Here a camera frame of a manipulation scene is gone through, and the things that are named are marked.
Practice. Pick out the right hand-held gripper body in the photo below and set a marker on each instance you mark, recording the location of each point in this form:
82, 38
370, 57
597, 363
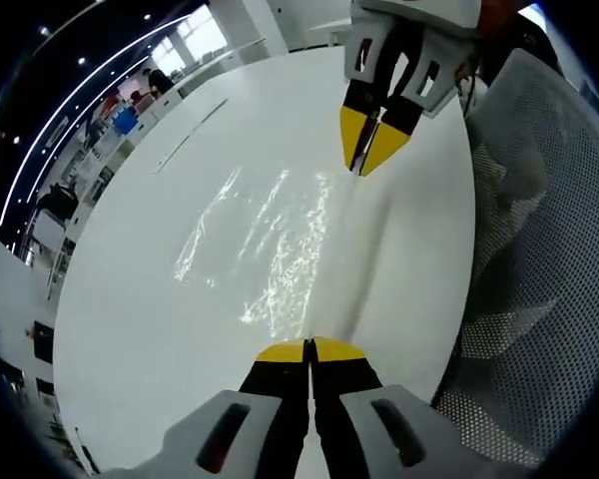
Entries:
419, 10

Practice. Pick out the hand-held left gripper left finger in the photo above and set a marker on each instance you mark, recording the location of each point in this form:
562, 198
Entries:
259, 414

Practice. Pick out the person's right hand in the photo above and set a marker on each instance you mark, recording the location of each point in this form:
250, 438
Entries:
494, 15

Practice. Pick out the long curved ceiling light strip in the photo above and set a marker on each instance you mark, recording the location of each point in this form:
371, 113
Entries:
55, 140

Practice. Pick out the long white counter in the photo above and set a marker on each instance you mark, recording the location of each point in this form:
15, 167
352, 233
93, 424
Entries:
145, 120

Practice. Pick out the black cabinet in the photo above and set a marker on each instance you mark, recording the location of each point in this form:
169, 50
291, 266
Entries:
43, 341

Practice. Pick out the clear food packaging bag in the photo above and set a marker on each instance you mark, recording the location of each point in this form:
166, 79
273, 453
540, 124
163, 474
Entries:
352, 259
259, 249

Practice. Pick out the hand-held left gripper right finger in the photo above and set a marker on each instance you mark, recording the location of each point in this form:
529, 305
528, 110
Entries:
354, 414

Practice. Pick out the wide white pillar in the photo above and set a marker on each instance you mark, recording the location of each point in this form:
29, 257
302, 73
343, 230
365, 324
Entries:
10, 299

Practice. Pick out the narrow white pillar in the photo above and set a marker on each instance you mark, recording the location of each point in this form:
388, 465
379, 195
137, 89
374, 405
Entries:
279, 22

